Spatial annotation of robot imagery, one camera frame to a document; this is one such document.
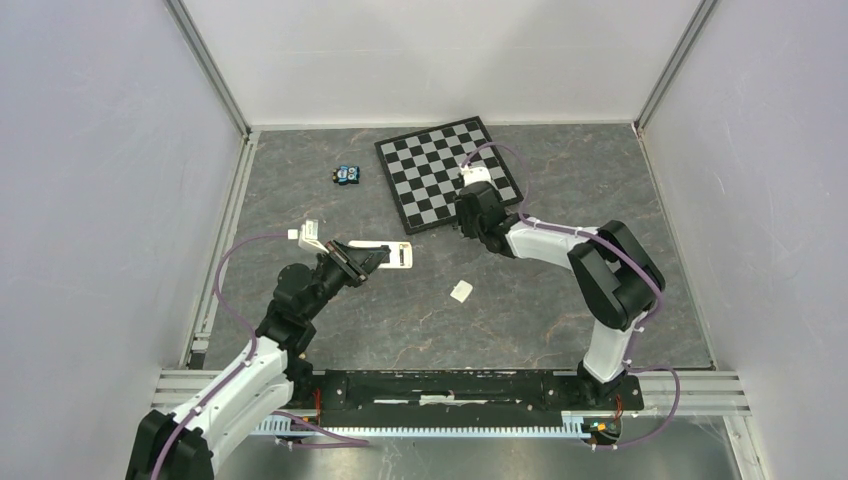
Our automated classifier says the black white checkerboard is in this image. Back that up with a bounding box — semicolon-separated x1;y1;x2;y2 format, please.
375;116;492;235

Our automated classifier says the white remote control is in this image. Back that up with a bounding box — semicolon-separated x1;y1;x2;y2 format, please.
349;240;413;269

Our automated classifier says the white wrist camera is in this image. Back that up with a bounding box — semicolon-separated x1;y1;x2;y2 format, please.
286;219;328;254
460;165;493;187

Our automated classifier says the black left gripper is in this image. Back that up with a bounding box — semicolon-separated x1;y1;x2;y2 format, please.
302;237;390;321

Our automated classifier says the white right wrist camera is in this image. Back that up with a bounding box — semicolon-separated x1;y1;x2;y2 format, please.
460;165;493;187

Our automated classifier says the white battery cover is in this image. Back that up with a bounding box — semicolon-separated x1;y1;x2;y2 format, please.
450;280;473;303

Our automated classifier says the white cable duct strip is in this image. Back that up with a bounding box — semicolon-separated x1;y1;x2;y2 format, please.
250;415;621;442

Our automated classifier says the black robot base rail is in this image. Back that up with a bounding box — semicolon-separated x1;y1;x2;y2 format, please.
286;369;645;428

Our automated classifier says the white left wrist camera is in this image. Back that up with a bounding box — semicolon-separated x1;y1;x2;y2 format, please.
286;219;328;254

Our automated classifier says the small blue owl toy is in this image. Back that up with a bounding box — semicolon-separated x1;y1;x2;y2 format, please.
332;165;361;185

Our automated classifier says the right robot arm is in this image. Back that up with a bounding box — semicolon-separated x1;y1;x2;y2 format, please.
455;182;665;408

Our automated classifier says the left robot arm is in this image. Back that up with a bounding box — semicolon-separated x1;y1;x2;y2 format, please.
126;240;391;479

